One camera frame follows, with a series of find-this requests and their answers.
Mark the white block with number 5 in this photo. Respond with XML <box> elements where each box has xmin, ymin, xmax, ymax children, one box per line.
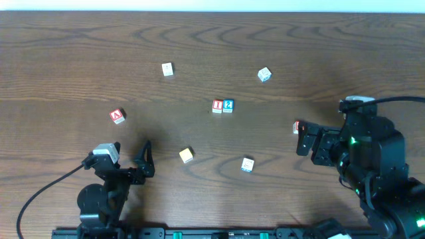
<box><xmin>161</xmin><ymin>62</ymin><xmax>174</xmax><ymax>76</ymax></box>

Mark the red white block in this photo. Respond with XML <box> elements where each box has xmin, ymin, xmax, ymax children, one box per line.
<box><xmin>293</xmin><ymin>121</ymin><xmax>299</xmax><ymax>134</ymax></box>

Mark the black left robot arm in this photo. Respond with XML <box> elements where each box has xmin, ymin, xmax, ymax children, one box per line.
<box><xmin>77</xmin><ymin>141</ymin><xmax>155</xmax><ymax>238</ymax></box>

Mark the white block blue edge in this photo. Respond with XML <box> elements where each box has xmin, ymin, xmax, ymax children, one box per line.
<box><xmin>240</xmin><ymin>157</ymin><xmax>255</xmax><ymax>173</ymax></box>

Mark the white block with green side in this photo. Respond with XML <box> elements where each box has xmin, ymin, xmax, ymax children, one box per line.
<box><xmin>258</xmin><ymin>67</ymin><xmax>272</xmax><ymax>82</ymax></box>

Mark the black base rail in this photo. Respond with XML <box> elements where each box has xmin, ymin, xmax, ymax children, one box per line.
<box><xmin>51</xmin><ymin>217</ymin><xmax>383</xmax><ymax>239</ymax></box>

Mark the blue number 2 block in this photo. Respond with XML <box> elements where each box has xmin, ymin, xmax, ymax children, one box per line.
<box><xmin>222</xmin><ymin>100</ymin><xmax>234</xmax><ymax>113</ymax></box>

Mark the red letter I block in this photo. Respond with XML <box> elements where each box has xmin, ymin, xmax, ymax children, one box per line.
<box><xmin>212</xmin><ymin>100</ymin><xmax>223</xmax><ymax>114</ymax></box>

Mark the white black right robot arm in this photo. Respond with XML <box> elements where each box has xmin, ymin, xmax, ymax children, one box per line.
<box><xmin>293</xmin><ymin>98</ymin><xmax>424</xmax><ymax>238</ymax></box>

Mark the yellow wooden block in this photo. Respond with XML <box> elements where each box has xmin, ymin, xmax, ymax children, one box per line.
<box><xmin>179</xmin><ymin>147</ymin><xmax>193</xmax><ymax>163</ymax></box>

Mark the red letter A block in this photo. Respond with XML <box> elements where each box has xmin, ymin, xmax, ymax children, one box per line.
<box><xmin>109</xmin><ymin>109</ymin><xmax>126</xmax><ymax>124</ymax></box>

